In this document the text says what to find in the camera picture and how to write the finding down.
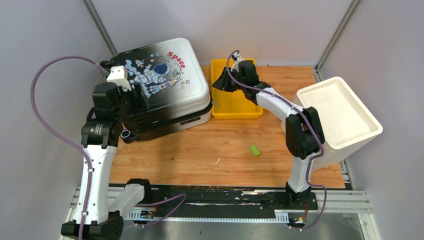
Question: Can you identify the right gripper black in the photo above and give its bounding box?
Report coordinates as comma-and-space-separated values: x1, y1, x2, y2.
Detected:
213, 67, 247, 93

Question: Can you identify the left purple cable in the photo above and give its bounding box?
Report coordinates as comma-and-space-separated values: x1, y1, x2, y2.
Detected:
30, 56, 110, 240

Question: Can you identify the white drawer cabinet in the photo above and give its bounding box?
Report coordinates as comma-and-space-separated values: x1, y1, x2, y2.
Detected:
293, 76, 383, 171

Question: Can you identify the small green block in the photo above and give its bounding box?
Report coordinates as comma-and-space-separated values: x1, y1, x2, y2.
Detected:
249, 145, 261, 157

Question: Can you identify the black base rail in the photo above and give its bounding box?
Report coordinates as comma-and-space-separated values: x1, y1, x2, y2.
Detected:
141, 185, 319, 219

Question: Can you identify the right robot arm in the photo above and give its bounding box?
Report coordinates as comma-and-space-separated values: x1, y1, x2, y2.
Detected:
212, 60, 325, 209

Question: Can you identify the black white space suitcase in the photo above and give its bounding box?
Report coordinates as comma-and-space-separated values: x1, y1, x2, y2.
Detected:
100, 37, 213, 144

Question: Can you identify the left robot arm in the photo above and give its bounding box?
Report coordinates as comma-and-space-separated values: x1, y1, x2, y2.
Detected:
60, 82, 153, 240

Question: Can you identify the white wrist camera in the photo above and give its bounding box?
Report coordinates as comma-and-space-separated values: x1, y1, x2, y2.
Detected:
231, 53, 245, 72
106, 65, 132, 92

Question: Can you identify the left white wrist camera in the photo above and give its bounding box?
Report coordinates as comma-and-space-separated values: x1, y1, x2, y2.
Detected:
106, 65, 132, 92

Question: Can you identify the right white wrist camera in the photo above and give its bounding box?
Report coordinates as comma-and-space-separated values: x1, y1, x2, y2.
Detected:
231, 53, 245, 72

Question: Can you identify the yellow plastic tray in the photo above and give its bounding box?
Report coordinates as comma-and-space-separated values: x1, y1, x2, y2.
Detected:
210, 59, 264, 119

